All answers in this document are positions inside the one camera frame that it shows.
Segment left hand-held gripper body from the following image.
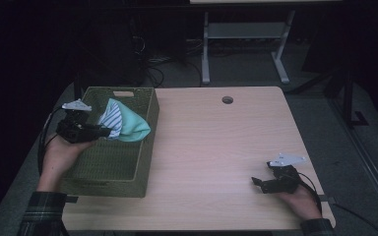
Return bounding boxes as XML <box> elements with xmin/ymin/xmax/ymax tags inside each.
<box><xmin>55</xmin><ymin>98</ymin><xmax>95</xmax><ymax>145</ymax></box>

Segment person's right hand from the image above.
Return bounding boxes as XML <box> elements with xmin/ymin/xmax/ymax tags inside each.
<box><xmin>276</xmin><ymin>186</ymin><xmax>323</xmax><ymax>221</ymax></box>

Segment aluminium floor rail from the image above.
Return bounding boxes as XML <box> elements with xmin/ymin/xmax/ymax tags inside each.
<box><xmin>327</xmin><ymin>96</ymin><xmax>378</xmax><ymax>228</ymax></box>

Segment black cables on floor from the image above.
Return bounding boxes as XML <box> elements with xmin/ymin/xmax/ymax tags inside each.
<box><xmin>140</xmin><ymin>33</ymin><xmax>205</xmax><ymax>89</ymax></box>

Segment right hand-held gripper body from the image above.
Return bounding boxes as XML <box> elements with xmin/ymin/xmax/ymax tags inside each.
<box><xmin>263</xmin><ymin>153</ymin><xmax>306</xmax><ymax>195</ymax></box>

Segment white metal desk frame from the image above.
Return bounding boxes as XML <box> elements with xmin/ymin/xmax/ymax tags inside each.
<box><xmin>200</xmin><ymin>9</ymin><xmax>296</xmax><ymax>86</ymax></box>

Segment black table leg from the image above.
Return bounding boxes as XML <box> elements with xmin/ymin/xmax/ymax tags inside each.
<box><xmin>73</xmin><ymin>70</ymin><xmax>84</xmax><ymax>103</ymax></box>

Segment person's left hand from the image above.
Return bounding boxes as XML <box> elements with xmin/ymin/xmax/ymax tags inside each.
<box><xmin>42</xmin><ymin>133</ymin><xmax>95</xmax><ymax>175</ymax></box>

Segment mint green baby garment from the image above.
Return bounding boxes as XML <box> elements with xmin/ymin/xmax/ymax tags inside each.
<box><xmin>96</xmin><ymin>97</ymin><xmax>153</xmax><ymax>144</ymax></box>

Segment thin black floor cable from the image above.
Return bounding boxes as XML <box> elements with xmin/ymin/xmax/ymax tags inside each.
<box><xmin>332</xmin><ymin>203</ymin><xmax>378</xmax><ymax>236</ymax></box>

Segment black metal stand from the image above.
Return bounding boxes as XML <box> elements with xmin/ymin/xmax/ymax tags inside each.
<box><xmin>323</xmin><ymin>63</ymin><xmax>370</xmax><ymax>130</ymax></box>

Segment green woven basket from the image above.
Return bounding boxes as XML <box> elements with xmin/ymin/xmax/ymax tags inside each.
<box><xmin>58</xmin><ymin>86</ymin><xmax>160</xmax><ymax>199</ymax></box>

